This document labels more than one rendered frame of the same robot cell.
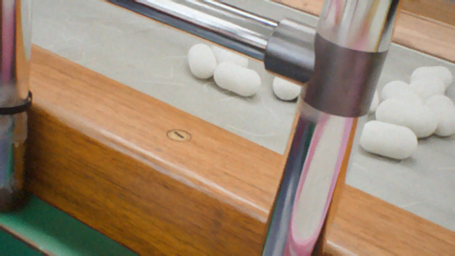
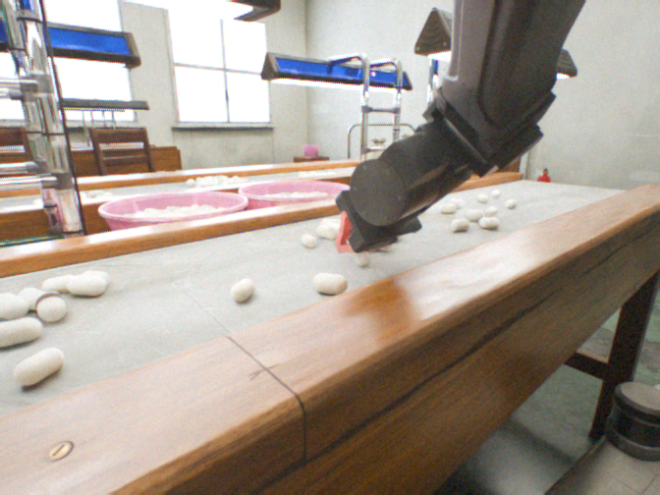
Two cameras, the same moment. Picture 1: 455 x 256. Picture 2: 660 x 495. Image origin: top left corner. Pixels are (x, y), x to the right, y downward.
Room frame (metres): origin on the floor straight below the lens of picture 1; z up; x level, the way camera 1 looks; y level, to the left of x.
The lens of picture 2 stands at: (0.80, -0.24, 0.91)
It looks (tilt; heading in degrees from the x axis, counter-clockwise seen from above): 17 degrees down; 114
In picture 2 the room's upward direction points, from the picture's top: straight up
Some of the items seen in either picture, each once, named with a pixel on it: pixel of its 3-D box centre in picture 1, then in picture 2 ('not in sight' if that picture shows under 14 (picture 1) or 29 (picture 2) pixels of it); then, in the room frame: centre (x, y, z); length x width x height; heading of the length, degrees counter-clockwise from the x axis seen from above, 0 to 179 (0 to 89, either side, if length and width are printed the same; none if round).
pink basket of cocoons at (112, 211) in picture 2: not in sight; (180, 226); (0.23, 0.33, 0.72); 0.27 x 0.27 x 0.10
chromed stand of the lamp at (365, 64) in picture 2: not in sight; (362, 130); (0.36, 1.05, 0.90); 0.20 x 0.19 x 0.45; 64
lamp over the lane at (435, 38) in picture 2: not in sight; (512, 50); (0.79, 0.83, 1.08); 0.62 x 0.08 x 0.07; 64
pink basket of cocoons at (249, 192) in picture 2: not in sight; (296, 207); (0.36, 0.58, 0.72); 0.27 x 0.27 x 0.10
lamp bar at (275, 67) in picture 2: not in sight; (346, 75); (0.29, 1.08, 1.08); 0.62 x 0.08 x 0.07; 64
